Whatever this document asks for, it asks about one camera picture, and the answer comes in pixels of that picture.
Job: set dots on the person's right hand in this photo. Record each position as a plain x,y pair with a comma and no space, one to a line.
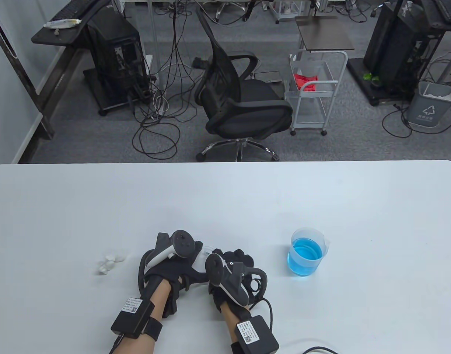
236,256

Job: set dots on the person's right forearm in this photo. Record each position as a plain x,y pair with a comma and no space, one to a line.
231,320

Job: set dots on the small green plant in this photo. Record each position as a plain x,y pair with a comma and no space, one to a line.
368,76

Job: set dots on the person's left hand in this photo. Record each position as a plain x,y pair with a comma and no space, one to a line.
174,271

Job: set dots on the black mesh office chair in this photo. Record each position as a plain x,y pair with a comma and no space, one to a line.
247,107

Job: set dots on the black wheeled platform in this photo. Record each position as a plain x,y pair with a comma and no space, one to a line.
358,73
96,92

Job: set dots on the dark brown side table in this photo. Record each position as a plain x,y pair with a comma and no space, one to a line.
323,35

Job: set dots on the white rolling cart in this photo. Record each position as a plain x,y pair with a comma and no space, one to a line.
310,110

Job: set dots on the black white tracking controller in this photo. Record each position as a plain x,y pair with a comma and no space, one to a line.
233,284
183,243

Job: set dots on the black power adapter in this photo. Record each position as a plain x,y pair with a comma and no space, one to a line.
199,62

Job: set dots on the white metal post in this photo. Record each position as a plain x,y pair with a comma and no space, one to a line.
154,37

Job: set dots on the black keyboard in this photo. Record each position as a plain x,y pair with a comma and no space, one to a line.
69,11
450,11

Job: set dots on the white cotton ball clump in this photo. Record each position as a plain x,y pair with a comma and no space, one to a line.
108,263

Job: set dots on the white plastic packet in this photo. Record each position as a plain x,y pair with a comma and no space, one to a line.
61,23

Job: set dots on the black flat device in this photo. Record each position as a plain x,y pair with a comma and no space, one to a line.
269,76

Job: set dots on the black workstation stand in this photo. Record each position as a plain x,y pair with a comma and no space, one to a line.
52,37

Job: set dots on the black computer tower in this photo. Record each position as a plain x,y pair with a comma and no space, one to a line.
391,40
111,48

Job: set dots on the clear beaker blue dye solution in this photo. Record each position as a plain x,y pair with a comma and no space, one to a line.
303,258

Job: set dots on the black frame pole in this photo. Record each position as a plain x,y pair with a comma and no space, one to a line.
16,62

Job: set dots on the red cloth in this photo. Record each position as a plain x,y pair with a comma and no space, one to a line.
306,84

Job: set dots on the clear glass culture dish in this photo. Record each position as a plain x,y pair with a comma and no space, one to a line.
200,261

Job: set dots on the black metal desk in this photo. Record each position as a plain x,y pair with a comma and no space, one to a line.
441,29

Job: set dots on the black wrist sensor box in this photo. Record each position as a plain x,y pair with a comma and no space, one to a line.
131,320
260,337

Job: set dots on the grey trash bin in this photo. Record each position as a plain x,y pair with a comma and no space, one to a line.
428,110

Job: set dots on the white crumpled trash paper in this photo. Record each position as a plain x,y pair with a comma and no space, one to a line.
441,95

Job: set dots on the small white trolley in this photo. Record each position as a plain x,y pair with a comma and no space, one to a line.
284,11

